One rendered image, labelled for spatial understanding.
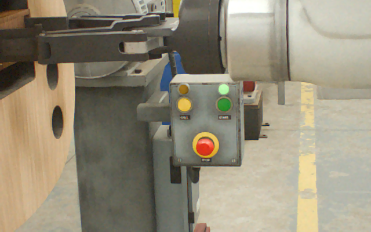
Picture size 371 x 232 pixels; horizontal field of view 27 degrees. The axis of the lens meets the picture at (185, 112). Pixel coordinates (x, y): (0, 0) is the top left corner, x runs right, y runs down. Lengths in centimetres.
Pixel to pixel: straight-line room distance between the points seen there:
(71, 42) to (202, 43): 11
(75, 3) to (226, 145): 47
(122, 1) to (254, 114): 347
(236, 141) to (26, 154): 100
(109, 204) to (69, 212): 207
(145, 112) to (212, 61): 118
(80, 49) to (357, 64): 23
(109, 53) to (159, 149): 133
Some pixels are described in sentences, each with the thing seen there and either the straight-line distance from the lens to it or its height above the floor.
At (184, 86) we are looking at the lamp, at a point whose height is 111.
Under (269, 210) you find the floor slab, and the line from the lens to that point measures 398.
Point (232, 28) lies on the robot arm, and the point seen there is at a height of 139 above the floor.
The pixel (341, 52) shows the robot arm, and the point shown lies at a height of 136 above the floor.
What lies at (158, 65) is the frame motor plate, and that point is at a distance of 197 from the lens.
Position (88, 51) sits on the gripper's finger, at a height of 137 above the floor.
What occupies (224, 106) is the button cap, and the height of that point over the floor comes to 107.
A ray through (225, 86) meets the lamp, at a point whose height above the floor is 111.
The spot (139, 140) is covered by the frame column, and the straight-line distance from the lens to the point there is 194.
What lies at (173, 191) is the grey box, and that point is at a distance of 201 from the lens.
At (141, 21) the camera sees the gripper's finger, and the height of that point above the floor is 139.
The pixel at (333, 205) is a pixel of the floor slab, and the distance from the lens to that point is 405.
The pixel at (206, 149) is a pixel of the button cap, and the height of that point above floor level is 97.
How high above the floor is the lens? 148
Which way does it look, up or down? 14 degrees down
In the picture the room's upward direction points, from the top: 2 degrees counter-clockwise
